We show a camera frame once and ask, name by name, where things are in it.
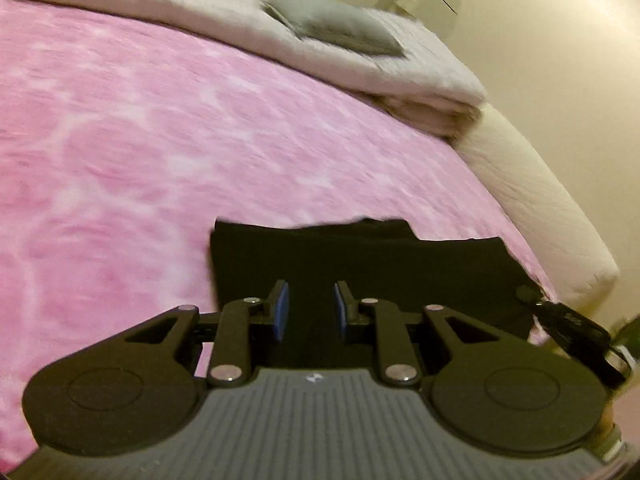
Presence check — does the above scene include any grey cushion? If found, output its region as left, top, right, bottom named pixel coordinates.
left=259, top=0, right=406, bottom=60

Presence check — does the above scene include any black sweater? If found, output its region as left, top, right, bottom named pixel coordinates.
left=209, top=217, right=544, bottom=368

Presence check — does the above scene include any white quilted pillow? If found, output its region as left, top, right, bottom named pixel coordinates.
left=452, top=102, right=621, bottom=314

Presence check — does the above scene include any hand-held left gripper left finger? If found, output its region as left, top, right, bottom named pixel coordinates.
left=124, top=280, right=291, bottom=388

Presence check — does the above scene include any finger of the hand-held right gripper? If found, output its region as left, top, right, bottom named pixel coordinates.
left=515, top=284, right=549, bottom=314

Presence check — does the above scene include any white ribbed blanket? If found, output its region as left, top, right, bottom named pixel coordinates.
left=0, top=0, right=489, bottom=107

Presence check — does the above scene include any pink floral blanket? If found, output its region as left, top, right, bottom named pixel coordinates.
left=0, top=0, right=561, bottom=466

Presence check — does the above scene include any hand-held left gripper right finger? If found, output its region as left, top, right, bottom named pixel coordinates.
left=332, top=280, right=508, bottom=388

